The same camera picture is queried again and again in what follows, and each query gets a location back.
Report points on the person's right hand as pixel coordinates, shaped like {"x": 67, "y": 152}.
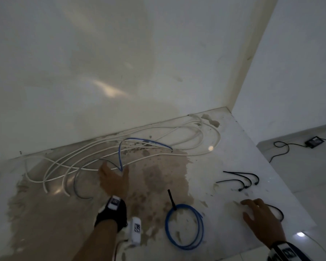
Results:
{"x": 263, "y": 222}

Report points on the person's left hand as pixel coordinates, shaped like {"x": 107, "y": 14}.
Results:
{"x": 114, "y": 184}

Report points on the black zip tie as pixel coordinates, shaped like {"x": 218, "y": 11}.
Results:
{"x": 228, "y": 181}
{"x": 171, "y": 199}
{"x": 239, "y": 173}
{"x": 281, "y": 212}
{"x": 247, "y": 178}

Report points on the black power adapter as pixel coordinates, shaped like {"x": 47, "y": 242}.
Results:
{"x": 314, "y": 142}

